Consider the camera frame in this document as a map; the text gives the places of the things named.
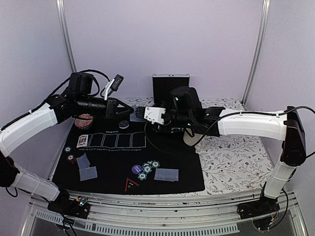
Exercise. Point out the aluminium poker chip case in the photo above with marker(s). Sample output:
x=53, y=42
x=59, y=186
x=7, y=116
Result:
x=163, y=84

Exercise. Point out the patterned ceramic bowl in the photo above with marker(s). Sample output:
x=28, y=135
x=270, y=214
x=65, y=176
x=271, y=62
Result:
x=84, y=121

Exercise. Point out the dark green poker chip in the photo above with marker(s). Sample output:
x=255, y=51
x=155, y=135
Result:
x=67, y=149

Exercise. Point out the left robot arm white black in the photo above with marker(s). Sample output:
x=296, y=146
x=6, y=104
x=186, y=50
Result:
x=75, y=100

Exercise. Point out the face up king card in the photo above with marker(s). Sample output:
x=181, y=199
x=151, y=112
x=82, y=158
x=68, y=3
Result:
x=82, y=141

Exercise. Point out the red brown poker chip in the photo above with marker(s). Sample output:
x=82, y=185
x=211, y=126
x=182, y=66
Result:
x=71, y=159

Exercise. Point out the blue card player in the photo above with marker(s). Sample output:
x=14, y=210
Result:
x=83, y=162
x=160, y=175

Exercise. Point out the aluminium corner post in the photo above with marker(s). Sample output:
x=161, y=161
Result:
x=65, y=34
x=257, y=51

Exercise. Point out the aluminium front rail frame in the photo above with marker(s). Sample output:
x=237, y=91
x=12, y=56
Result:
x=167, y=215

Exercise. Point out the right aluminium corner post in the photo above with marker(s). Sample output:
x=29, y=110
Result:
x=257, y=51

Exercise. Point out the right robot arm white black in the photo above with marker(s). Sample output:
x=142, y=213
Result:
x=284, y=126

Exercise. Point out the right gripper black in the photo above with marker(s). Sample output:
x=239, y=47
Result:
x=162, y=129

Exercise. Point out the triangular red black marker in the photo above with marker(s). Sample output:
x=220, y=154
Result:
x=130, y=184

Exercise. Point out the purple small blind button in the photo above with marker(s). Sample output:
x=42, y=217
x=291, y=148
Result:
x=136, y=169

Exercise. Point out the blue card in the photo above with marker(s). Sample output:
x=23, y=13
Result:
x=175, y=174
x=88, y=173

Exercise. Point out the left aluminium corner post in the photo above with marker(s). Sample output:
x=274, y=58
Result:
x=65, y=34

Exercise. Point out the cream ribbed ceramic mug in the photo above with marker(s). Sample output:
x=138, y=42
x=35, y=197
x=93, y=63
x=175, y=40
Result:
x=191, y=138

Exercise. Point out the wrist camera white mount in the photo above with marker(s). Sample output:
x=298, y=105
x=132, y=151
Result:
x=154, y=114
x=112, y=86

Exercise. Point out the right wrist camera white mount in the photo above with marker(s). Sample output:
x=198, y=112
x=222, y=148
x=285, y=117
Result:
x=154, y=114

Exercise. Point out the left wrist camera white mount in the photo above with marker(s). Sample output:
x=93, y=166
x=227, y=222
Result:
x=112, y=86

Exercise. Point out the black poker mat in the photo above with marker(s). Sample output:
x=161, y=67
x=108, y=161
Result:
x=114, y=151

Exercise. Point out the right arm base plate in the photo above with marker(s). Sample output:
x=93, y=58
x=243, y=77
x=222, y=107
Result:
x=259, y=207

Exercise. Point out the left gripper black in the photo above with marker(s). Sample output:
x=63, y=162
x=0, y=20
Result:
x=111, y=108

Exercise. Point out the clear round dealer button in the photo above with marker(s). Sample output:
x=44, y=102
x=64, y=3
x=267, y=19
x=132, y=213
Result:
x=123, y=124

